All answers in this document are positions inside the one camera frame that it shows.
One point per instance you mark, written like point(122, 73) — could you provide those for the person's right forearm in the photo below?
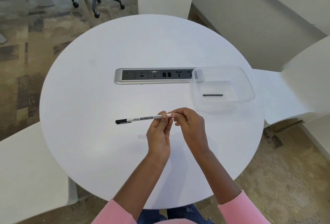
point(232, 190)

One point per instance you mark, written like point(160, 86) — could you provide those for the clear plastic container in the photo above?
point(221, 87)

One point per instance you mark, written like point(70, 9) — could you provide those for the person's left forearm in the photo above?
point(129, 192)

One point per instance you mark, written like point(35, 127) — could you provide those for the grey desk leg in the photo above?
point(2, 39)

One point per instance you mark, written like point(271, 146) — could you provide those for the person's left hand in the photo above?
point(158, 141)

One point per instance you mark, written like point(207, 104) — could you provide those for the silver table socket panel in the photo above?
point(149, 76)

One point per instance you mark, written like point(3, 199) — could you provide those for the person's right hand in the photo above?
point(193, 131)

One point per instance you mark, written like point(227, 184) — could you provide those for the white marker with black cap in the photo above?
point(136, 119)

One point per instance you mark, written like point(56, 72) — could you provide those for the old black ink refill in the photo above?
point(213, 95)

